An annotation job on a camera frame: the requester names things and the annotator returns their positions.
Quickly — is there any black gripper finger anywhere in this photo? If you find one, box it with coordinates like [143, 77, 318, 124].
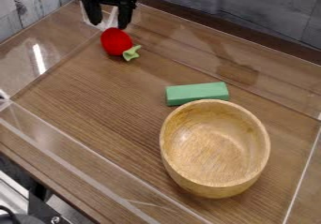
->
[118, 2, 136, 29]
[81, 0, 103, 25]

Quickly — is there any red plush strawberry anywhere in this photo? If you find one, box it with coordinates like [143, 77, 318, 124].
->
[100, 27, 140, 62]

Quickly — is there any green foam block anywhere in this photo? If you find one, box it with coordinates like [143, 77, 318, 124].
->
[166, 82, 230, 106]

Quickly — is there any wooden bowl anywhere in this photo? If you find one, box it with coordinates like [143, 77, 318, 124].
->
[159, 99, 271, 199]

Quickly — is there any clear acrylic tray enclosure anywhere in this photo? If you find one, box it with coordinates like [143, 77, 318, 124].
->
[0, 0, 321, 224]

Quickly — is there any black metal table bracket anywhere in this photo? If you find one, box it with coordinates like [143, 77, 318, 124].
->
[28, 193, 71, 224]

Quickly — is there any black cable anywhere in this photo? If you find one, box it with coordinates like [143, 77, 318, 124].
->
[0, 205, 23, 224]

